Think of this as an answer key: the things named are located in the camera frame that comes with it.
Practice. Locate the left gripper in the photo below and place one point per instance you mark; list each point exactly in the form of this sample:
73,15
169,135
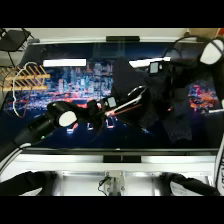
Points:
95,113

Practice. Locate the grey clothes hanger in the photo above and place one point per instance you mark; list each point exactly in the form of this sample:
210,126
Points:
128,104

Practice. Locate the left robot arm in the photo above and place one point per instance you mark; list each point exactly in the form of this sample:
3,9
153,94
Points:
40,126

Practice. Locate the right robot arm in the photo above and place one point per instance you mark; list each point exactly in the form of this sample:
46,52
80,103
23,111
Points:
213,53

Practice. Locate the wooden rack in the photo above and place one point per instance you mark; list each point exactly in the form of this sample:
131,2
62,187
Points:
33,78

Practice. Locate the black chair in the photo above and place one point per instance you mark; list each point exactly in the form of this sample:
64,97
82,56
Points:
13,40

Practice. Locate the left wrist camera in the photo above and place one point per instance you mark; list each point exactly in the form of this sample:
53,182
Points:
111,102

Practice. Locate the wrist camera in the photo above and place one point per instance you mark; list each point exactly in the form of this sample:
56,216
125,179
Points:
155,67
111,102

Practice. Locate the silver frame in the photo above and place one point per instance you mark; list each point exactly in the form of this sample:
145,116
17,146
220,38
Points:
83,165

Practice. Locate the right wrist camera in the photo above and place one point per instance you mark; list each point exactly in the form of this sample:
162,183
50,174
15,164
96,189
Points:
155,67

